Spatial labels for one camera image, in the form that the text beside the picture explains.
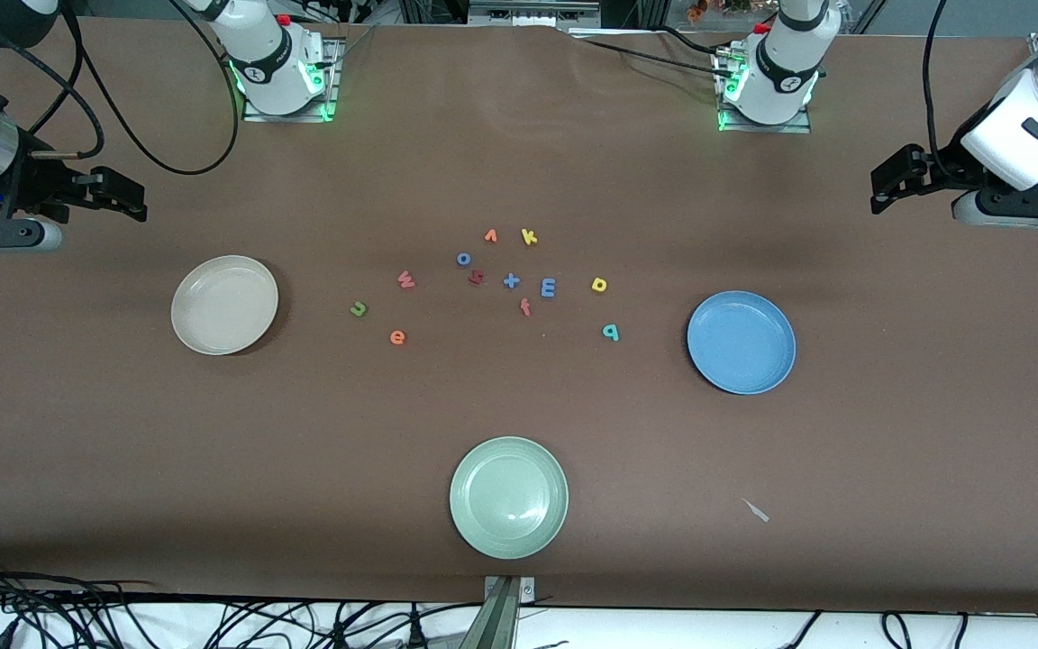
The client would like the beige brown plate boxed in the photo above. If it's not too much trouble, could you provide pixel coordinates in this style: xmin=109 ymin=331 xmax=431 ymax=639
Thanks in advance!
xmin=170 ymin=255 xmax=280 ymax=356

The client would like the blue plate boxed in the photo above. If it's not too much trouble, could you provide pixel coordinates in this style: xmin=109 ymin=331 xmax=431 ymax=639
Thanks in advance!
xmin=687 ymin=290 xmax=797 ymax=396

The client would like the grey metal box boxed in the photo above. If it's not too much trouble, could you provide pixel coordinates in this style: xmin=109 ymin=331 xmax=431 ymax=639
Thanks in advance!
xmin=468 ymin=0 xmax=601 ymax=28

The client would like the pale green plate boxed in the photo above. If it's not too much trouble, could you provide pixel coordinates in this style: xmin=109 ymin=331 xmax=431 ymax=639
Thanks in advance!
xmin=449 ymin=436 xmax=569 ymax=560

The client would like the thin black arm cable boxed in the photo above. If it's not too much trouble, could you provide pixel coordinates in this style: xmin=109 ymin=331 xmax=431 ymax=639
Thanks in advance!
xmin=0 ymin=0 xmax=105 ymax=161

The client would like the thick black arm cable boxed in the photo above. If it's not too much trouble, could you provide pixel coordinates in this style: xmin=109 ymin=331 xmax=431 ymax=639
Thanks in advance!
xmin=68 ymin=0 xmax=242 ymax=177
xmin=922 ymin=0 xmax=952 ymax=174

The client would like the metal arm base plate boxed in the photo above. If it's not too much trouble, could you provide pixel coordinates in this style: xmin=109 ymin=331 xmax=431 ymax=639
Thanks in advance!
xmin=242 ymin=41 xmax=342 ymax=123
xmin=715 ymin=50 xmax=813 ymax=134

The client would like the grey metal bracket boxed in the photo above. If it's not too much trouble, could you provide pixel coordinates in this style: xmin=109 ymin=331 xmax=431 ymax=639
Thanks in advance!
xmin=483 ymin=575 xmax=536 ymax=649

